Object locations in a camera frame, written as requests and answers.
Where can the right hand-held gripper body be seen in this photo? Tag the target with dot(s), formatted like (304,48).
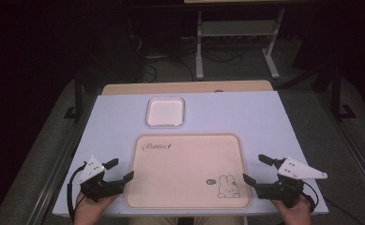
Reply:
(288,187)

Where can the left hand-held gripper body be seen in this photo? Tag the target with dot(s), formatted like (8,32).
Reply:
(96,187)

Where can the person's left hand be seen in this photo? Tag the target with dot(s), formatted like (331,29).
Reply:
(88,211)

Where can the person's right hand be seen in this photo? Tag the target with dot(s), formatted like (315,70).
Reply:
(292,214)

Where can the pink tray with rabbit print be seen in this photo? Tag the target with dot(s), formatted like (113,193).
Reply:
(183,175)

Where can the black metal stand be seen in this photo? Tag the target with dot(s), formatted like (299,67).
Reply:
(338,100)
(77,100)

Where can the small white square tray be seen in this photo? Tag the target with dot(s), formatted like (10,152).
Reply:
(165,112)

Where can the wooden table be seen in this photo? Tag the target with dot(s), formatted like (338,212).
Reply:
(186,86)

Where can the metal floor rail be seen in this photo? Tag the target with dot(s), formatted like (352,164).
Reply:
(56,175)
(352,146)

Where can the white metal desk frame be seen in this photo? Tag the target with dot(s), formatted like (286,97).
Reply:
(238,28)

